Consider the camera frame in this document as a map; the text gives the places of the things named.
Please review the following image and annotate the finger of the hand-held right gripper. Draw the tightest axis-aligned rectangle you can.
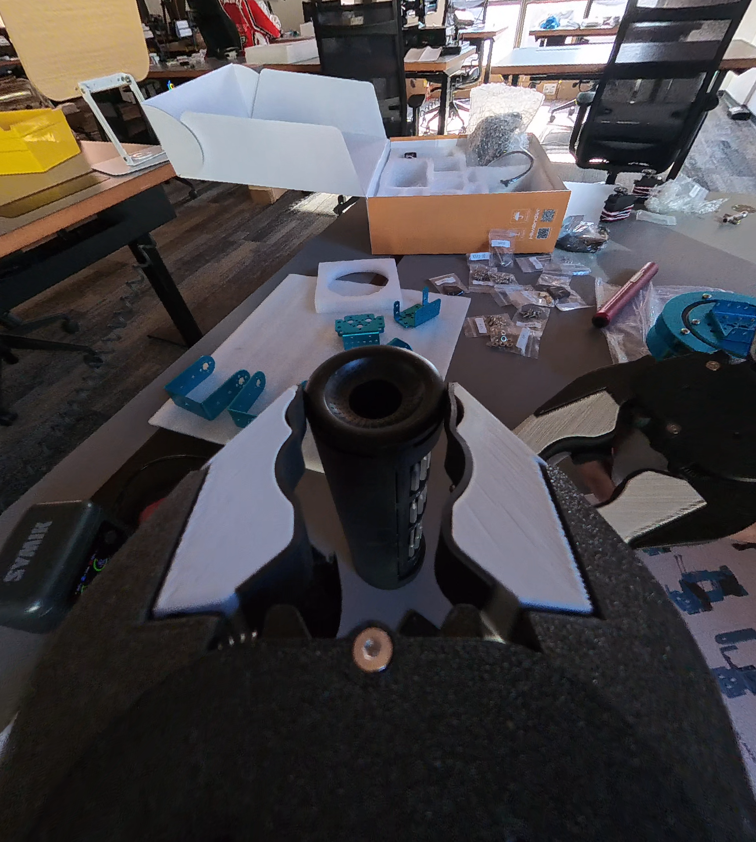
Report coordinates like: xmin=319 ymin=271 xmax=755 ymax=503
xmin=590 ymin=468 xmax=709 ymax=548
xmin=514 ymin=388 xmax=622 ymax=467

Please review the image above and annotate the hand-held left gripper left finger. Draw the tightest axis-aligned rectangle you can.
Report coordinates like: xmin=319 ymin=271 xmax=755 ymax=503
xmin=152 ymin=385 xmax=308 ymax=621

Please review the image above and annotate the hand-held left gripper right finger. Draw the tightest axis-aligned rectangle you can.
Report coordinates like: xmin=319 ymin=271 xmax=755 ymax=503
xmin=439 ymin=383 xmax=596 ymax=644

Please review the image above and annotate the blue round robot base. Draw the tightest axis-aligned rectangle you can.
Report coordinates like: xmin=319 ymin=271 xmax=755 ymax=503
xmin=645 ymin=293 xmax=756 ymax=363

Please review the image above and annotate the small blue U bracket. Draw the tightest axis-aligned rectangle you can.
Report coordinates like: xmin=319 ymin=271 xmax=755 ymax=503
xmin=707 ymin=299 xmax=756 ymax=344

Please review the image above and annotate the red electric screwdriver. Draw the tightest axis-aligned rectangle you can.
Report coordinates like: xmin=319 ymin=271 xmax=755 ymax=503
xmin=590 ymin=261 xmax=660 ymax=328

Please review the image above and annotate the black bit holder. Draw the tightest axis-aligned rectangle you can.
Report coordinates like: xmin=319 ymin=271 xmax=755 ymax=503
xmin=303 ymin=347 xmax=449 ymax=591

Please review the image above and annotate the grey desk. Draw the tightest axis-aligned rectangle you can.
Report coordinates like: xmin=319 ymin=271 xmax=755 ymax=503
xmin=0 ymin=191 xmax=756 ymax=842

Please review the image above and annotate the person's right hand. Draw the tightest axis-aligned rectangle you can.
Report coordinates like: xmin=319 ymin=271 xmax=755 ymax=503
xmin=575 ymin=456 xmax=617 ymax=502

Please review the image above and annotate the large clear plastic bag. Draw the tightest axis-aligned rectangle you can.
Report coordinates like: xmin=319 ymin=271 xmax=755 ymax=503
xmin=592 ymin=276 xmax=683 ymax=364

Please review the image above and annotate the pile of labelled screw bags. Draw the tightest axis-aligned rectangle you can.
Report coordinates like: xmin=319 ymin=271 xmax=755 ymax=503
xmin=427 ymin=227 xmax=597 ymax=360

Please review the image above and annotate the white instruction booklet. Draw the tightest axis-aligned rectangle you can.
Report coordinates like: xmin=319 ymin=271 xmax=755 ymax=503
xmin=640 ymin=545 xmax=756 ymax=842

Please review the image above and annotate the silver antistatic bag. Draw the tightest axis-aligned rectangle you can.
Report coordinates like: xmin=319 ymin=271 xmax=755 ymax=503
xmin=554 ymin=216 xmax=611 ymax=255

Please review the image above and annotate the white foam sheet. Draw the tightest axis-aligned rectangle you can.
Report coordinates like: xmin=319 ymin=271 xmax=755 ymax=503
xmin=148 ymin=273 xmax=473 ymax=476

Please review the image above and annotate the portable power station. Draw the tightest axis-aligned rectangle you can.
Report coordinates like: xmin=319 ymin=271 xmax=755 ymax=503
xmin=0 ymin=500 xmax=107 ymax=635

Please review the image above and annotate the clear plastic wrapper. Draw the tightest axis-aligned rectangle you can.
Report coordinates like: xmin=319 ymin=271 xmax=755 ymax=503
xmin=635 ymin=175 xmax=729 ymax=228

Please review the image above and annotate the orange cardboard box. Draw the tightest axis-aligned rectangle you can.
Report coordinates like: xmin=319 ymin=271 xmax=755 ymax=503
xmin=141 ymin=64 xmax=574 ymax=257

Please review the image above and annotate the black office chair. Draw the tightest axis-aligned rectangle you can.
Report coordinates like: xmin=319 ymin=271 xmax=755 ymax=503
xmin=548 ymin=0 xmax=756 ymax=188
xmin=301 ymin=0 xmax=413 ymax=137
xmin=0 ymin=308 xmax=105 ymax=426

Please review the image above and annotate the white foam box insert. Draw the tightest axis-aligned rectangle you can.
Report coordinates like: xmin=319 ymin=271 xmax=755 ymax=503
xmin=374 ymin=146 xmax=538 ymax=200

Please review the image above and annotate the bubble wrap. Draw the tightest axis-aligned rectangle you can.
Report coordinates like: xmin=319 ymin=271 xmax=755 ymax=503
xmin=467 ymin=86 xmax=548 ymax=170

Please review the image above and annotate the white metal stand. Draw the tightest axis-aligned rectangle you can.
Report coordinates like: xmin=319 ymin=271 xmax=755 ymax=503
xmin=75 ymin=72 xmax=170 ymax=178

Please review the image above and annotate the yellow storage bin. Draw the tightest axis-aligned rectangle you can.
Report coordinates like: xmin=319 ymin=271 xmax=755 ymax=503
xmin=0 ymin=107 xmax=84 ymax=180

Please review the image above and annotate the red white jersey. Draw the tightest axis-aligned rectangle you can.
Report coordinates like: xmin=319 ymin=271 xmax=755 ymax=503
xmin=219 ymin=0 xmax=285 ymax=51

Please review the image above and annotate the large blue U bracket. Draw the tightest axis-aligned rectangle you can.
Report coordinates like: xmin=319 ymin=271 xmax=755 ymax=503
xmin=164 ymin=355 xmax=252 ymax=421
xmin=225 ymin=370 xmax=268 ymax=430

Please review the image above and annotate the black servo with wrapped cable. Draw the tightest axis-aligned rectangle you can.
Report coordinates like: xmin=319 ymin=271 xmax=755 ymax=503
xmin=632 ymin=168 xmax=670 ymax=203
xmin=598 ymin=186 xmax=640 ymax=226

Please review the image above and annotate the blue wide U bracket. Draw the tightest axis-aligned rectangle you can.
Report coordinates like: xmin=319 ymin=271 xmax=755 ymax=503
xmin=333 ymin=314 xmax=388 ymax=352

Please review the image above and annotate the white foam ring block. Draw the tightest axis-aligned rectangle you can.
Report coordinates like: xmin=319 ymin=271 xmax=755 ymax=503
xmin=314 ymin=257 xmax=400 ymax=317

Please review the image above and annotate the black cable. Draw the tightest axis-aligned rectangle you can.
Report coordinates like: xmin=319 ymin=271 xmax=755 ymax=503
xmin=495 ymin=150 xmax=538 ymax=189

